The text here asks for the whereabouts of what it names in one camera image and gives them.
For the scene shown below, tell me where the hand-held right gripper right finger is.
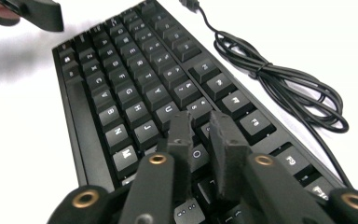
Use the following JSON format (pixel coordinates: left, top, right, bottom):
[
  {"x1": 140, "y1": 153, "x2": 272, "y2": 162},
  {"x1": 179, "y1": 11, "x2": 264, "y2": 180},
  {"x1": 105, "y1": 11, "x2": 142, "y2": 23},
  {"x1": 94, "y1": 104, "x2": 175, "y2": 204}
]
[{"x1": 208, "y1": 110, "x2": 252, "y2": 203}]

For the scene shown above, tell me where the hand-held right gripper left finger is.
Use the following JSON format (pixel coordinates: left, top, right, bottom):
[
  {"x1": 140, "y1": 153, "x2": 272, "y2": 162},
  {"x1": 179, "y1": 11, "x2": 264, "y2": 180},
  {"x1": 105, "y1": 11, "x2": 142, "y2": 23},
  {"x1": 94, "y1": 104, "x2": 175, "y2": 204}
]
[{"x1": 166, "y1": 109, "x2": 197, "y2": 203}]

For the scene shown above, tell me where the black computer keyboard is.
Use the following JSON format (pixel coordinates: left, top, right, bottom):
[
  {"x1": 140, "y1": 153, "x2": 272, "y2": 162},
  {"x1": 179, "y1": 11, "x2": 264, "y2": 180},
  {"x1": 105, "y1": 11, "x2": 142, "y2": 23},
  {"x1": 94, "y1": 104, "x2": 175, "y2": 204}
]
[{"x1": 51, "y1": 0, "x2": 352, "y2": 224}]

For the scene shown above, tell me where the black keyboard cable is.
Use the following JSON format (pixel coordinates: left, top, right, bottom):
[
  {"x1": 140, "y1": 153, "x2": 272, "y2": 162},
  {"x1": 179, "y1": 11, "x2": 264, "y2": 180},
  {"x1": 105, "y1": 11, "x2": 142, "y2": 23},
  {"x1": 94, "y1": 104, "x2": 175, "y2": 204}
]
[{"x1": 179, "y1": 0, "x2": 353, "y2": 188}]

